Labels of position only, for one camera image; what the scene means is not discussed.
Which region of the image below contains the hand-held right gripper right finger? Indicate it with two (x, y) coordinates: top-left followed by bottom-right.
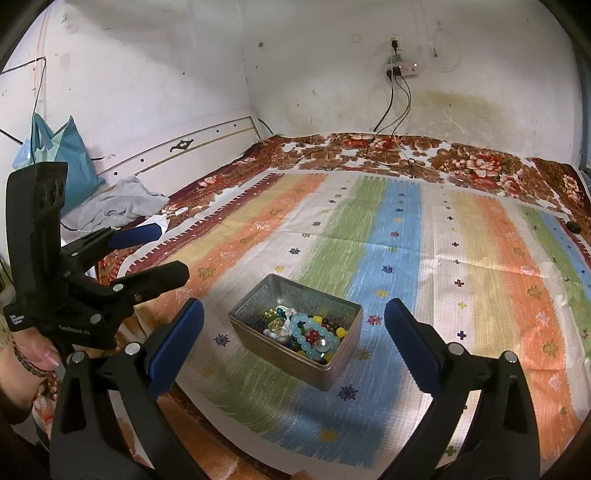
(383, 298), (541, 480)

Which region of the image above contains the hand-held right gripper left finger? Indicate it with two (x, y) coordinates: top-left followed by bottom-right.
(50, 298), (205, 480)

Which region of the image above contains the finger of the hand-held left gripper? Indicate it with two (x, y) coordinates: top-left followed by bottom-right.
(69, 260), (190, 324)
(59, 220), (168, 261)

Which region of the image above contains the yellow and dark bead bracelet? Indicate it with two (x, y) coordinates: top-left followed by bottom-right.
(302, 315), (348, 344)

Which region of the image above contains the multicolour glass bead bracelet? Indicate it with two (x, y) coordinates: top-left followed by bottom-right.
(262, 305), (297, 334)

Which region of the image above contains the red bead bracelet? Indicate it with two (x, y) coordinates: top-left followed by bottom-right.
(305, 323), (334, 344)

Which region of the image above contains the metal tin box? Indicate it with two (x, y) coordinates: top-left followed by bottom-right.
(228, 273), (363, 392)

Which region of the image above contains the white flower bead bracelet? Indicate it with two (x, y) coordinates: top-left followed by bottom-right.
(275, 312), (303, 343)

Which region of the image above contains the light blue bead bracelet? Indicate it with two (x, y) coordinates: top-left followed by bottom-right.
(287, 312), (343, 361)

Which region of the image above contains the person's left hand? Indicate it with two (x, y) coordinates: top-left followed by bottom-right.
(13, 329), (64, 371)

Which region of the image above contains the grey cloth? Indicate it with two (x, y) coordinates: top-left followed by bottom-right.
(67, 174), (171, 230)

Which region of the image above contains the blue plastic bag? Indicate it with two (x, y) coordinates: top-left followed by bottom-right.
(12, 113), (106, 216)

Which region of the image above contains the striped colourful mat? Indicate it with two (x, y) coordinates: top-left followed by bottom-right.
(124, 172), (591, 480)

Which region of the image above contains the white bed headboard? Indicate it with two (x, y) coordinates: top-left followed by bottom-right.
(90, 113), (274, 188)

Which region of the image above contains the brown floral blanket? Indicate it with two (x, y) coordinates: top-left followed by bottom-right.
(37, 133), (591, 480)

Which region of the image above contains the white power strip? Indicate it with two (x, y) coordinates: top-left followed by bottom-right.
(385, 59), (422, 79)

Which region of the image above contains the dark wrist bracelet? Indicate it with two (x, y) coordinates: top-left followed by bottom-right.
(12, 340), (46, 380)

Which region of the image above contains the thin black wall cable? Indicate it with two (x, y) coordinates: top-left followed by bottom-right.
(0, 55), (48, 141)

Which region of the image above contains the white cable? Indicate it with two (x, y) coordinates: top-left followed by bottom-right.
(427, 21), (463, 73)

